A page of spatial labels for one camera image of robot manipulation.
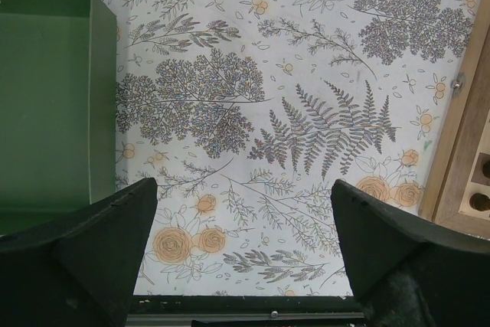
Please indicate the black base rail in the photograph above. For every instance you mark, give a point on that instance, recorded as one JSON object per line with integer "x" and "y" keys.
{"x": 245, "y": 311}

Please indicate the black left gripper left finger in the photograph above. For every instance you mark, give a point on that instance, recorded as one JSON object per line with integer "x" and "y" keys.
{"x": 81, "y": 268}

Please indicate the dark chess knight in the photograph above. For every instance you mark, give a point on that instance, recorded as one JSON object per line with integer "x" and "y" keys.
{"x": 485, "y": 170}

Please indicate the floral table mat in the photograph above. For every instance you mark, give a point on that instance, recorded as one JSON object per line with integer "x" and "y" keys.
{"x": 245, "y": 112}

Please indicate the dark chess rook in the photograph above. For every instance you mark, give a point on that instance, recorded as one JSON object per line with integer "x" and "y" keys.
{"x": 480, "y": 202}

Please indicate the green open box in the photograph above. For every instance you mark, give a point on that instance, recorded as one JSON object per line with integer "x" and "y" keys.
{"x": 58, "y": 108}

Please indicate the wooden chess board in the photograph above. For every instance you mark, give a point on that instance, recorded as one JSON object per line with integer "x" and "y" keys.
{"x": 455, "y": 174}

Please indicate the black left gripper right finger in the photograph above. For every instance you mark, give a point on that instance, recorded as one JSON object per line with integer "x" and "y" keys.
{"x": 406, "y": 271}

